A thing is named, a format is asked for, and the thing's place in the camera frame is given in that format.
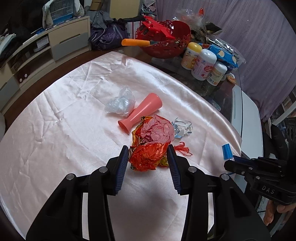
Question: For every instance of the pink satin tablecloth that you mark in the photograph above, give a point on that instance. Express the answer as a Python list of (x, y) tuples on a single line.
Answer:
[(66, 130)]

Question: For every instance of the pink plastic cup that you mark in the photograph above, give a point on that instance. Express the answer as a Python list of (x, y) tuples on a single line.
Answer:
[(147, 107)]

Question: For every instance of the red fruit basket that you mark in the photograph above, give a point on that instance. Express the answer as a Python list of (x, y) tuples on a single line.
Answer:
[(168, 38)]

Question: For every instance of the purple bag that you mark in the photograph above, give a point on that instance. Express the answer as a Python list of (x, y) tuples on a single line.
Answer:
[(109, 38)]

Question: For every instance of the blue white paper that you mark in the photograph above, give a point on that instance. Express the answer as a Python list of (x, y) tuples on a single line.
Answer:
[(182, 128)]

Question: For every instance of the right hand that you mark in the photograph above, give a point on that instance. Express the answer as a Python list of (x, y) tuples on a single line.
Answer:
[(272, 209)]

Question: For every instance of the yellow cap white bottle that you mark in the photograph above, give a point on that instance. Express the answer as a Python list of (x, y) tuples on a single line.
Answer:
[(192, 52)]

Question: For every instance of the small white supplement bottle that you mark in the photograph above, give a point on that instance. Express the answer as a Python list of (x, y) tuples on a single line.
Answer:
[(216, 74)]

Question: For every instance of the white folding laptop table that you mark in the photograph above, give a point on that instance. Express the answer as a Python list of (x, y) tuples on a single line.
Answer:
[(246, 120)]

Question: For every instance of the crumpled pink paper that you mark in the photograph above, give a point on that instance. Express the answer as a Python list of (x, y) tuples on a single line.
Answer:
[(157, 130)]

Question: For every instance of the purple curtain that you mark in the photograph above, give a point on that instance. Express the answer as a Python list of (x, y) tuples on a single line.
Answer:
[(264, 37)]

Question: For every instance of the red gold foil wrapper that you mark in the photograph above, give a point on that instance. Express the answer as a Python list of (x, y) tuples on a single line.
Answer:
[(146, 156)]

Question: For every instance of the blue bird cage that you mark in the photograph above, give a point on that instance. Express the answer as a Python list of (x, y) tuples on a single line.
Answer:
[(61, 10)]

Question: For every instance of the clear plastic wrap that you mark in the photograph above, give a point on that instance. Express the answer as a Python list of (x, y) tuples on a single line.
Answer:
[(123, 104)]

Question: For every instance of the blue snack package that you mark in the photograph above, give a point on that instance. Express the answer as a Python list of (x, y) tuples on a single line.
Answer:
[(222, 54)]

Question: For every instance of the beige tv cabinet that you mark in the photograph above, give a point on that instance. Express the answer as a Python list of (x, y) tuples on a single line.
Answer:
[(41, 54)]

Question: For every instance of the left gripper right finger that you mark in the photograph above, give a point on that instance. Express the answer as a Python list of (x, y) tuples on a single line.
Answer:
[(234, 217)]

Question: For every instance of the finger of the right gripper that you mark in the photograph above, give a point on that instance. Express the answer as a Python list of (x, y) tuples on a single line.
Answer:
[(227, 152)]

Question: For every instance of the pink label white bottle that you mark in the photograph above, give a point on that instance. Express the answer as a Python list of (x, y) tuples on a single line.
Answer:
[(203, 64)]

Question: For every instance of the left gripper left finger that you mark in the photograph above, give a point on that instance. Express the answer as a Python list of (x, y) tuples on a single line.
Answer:
[(60, 218)]

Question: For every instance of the orange handled knife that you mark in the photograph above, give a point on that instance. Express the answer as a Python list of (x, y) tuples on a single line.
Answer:
[(135, 42)]

